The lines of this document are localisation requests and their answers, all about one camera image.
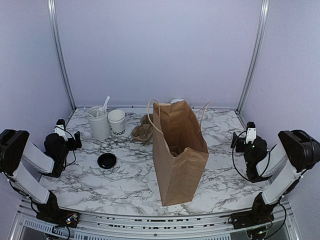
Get black plastic cup lid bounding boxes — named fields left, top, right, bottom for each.
left=97, top=153, right=117, bottom=170

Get white paper cups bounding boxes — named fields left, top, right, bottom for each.
left=107, top=109, right=126, bottom=137

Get brown paper takeout bag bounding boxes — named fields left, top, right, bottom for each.
left=147, top=99, right=209, bottom=207

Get brown cardboard cup carrier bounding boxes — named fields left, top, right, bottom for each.
left=130, top=114, right=153, bottom=144

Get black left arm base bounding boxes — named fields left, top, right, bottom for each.
left=35, top=191, right=80, bottom=228

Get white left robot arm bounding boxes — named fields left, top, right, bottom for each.
left=0, top=125, right=82, bottom=223

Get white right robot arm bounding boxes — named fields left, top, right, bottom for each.
left=230, top=128, right=320, bottom=224

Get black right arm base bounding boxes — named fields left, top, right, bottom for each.
left=228, top=193, right=279, bottom=230

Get white ribbed stirrer canister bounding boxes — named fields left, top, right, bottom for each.
left=87, top=106, right=111, bottom=141

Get orange white bowl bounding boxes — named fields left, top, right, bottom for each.
left=170, top=98, right=185, bottom=104

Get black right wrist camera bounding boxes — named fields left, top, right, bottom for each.
left=245, top=121, right=257, bottom=144

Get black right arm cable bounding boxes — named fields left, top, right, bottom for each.
left=231, top=129, right=273, bottom=181

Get front aluminium frame rail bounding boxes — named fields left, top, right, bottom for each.
left=9, top=199, right=301, bottom=240

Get left rear aluminium post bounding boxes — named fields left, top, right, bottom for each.
left=47, top=0, right=77, bottom=112

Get aluminium post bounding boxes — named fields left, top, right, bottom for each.
left=236, top=0, right=270, bottom=115
left=47, top=0, right=77, bottom=112

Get right rear aluminium post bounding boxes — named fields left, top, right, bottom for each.
left=236, top=0, right=270, bottom=115

